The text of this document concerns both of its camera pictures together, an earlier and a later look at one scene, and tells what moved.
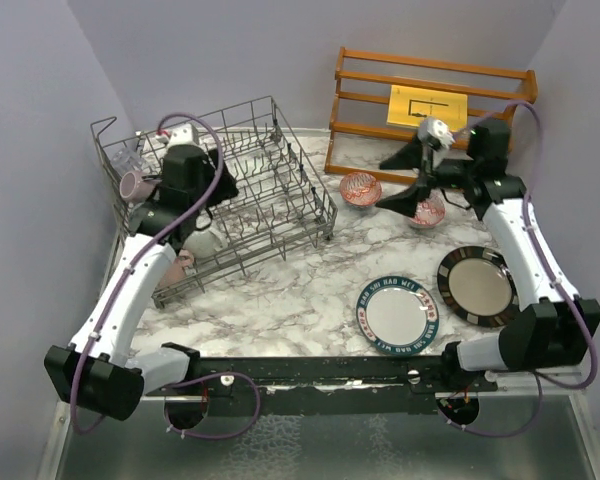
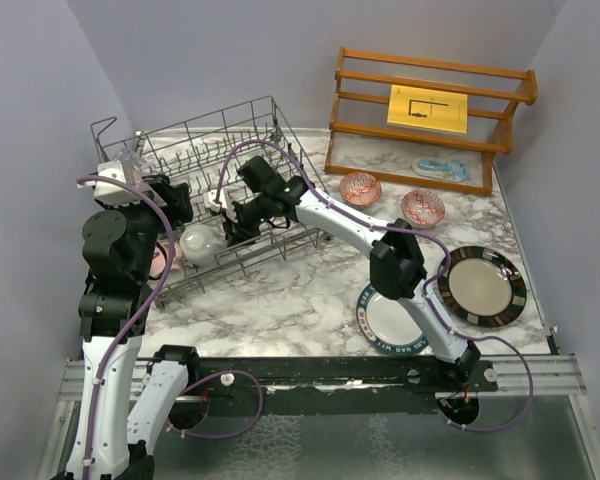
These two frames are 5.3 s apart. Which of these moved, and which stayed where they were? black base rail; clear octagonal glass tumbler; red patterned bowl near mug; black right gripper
Moved: black right gripper
Stayed: black base rail; red patterned bowl near mug; clear octagonal glass tumbler
